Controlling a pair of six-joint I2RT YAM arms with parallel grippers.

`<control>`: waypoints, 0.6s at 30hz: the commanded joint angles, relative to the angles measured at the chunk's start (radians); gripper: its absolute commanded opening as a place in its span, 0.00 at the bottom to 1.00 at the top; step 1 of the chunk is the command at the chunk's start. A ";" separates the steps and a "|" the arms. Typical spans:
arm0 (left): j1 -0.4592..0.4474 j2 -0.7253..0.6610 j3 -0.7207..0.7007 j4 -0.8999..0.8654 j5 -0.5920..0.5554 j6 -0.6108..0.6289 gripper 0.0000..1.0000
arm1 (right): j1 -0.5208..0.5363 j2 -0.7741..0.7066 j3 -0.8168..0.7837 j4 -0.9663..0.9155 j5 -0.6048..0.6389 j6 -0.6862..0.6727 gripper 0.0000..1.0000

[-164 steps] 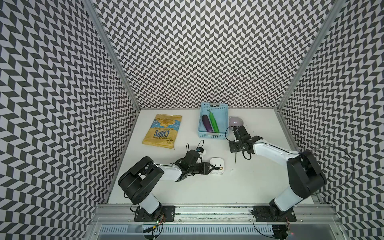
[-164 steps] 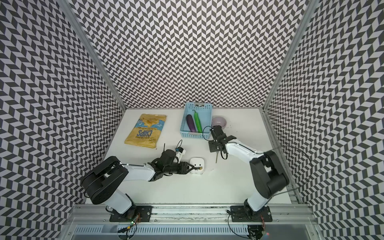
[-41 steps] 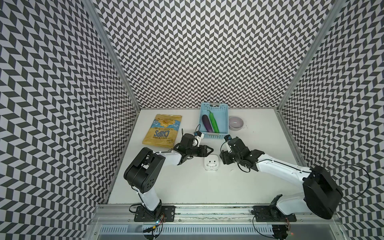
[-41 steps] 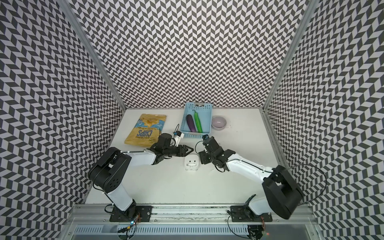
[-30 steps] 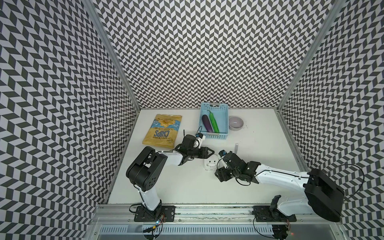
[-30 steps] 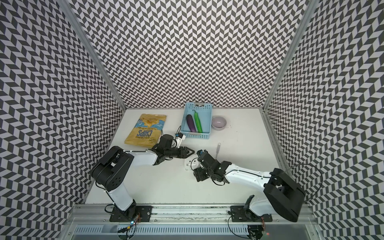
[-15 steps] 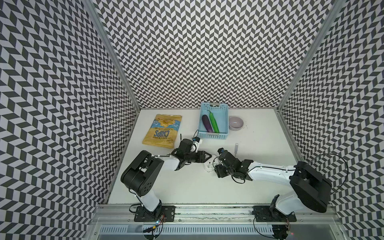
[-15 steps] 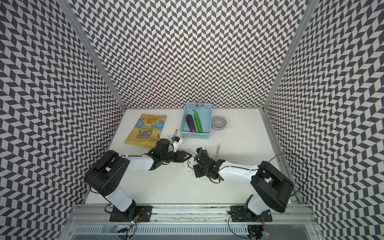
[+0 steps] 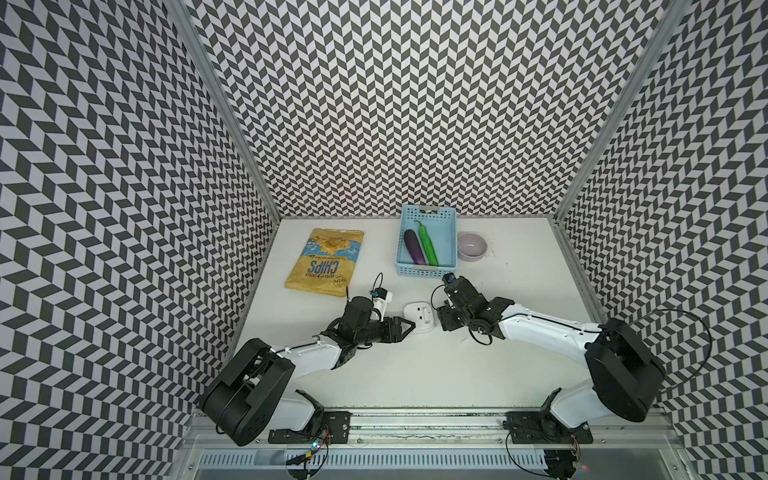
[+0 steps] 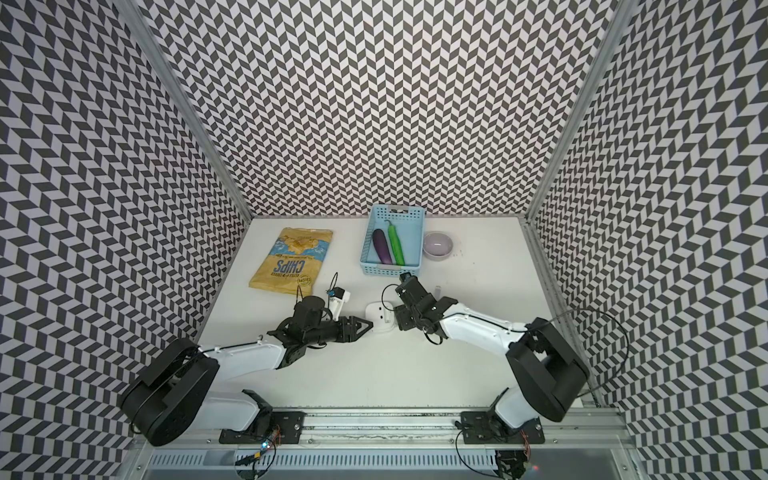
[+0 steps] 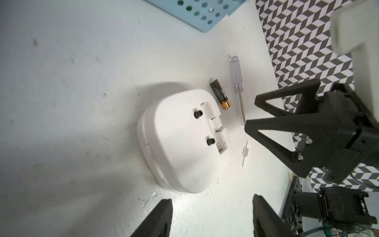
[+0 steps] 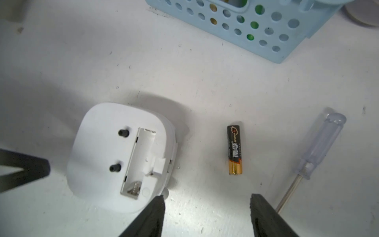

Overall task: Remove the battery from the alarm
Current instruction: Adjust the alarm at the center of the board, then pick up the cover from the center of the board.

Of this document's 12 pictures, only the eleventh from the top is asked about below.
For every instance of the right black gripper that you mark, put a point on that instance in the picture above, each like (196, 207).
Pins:
(340, 134)

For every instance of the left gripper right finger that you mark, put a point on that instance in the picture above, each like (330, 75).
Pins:
(266, 222)

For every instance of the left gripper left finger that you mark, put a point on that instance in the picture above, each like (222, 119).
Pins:
(158, 222)

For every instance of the white battery cover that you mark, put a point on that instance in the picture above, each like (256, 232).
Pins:
(245, 153)

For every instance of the black gold AA battery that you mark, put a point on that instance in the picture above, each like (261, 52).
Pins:
(220, 94)

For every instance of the white alarm clock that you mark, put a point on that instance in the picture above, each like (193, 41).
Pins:
(184, 141)

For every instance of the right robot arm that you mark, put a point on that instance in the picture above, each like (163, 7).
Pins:
(341, 208)

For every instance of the light blue plastic basket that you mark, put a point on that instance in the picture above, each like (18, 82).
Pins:
(202, 15)

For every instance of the green toy cucumber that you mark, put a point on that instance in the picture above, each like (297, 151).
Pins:
(189, 7)

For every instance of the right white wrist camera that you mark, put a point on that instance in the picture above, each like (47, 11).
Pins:
(355, 30)

